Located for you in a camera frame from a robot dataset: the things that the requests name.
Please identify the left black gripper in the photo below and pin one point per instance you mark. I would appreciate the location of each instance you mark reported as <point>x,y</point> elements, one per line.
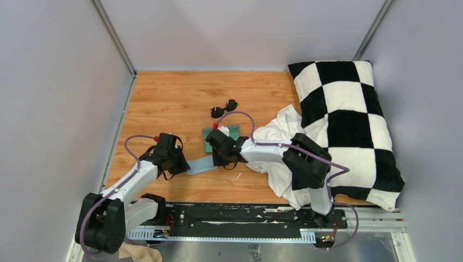
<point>183,165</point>

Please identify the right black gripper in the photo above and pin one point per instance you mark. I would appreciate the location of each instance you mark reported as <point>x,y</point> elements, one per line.
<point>217,162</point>

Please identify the light blue cleaning cloth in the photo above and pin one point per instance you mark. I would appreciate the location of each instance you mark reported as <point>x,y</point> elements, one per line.
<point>200,165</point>

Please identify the black round sunglasses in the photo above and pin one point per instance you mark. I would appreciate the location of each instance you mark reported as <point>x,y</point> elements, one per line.
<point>218,112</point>

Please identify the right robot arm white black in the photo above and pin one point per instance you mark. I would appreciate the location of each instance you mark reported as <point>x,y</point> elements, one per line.
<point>306,160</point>

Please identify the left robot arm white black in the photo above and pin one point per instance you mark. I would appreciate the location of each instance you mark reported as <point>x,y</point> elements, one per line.
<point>106,218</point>

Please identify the white crumpled cloth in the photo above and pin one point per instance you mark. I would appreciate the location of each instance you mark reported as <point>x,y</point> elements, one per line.
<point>265,152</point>

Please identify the beige crumpled cloth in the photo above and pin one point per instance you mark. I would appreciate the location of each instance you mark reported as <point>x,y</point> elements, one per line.
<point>139,253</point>

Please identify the black white checkered pillow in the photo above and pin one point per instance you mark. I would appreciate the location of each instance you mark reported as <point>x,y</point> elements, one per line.
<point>341,112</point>

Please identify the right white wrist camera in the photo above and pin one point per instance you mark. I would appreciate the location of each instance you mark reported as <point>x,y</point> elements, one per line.
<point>225,130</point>

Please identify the black metal base rail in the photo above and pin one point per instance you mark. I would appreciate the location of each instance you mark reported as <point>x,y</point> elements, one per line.
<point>264,223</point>

